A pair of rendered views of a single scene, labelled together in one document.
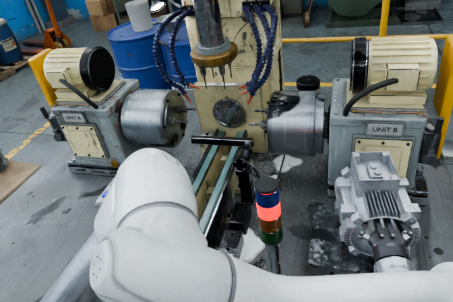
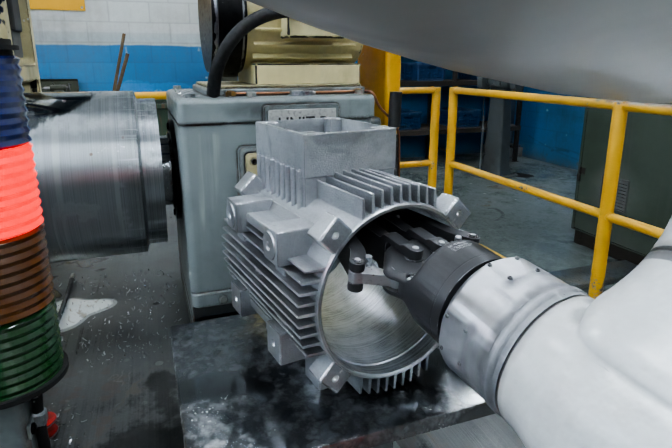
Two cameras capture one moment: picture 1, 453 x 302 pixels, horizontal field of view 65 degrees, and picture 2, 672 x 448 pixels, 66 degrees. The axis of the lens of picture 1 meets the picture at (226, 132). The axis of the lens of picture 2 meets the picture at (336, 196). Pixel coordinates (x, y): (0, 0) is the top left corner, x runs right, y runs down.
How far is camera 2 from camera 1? 0.68 m
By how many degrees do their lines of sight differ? 42
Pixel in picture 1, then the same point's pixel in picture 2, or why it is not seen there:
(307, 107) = (113, 105)
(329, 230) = (232, 369)
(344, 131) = (217, 140)
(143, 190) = not seen: outside the picture
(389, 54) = not seen: outside the picture
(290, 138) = (76, 183)
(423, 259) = not seen: hidden behind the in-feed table
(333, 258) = (272, 432)
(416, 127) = (360, 113)
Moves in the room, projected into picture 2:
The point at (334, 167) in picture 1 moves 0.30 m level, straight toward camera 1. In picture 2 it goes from (204, 252) to (246, 362)
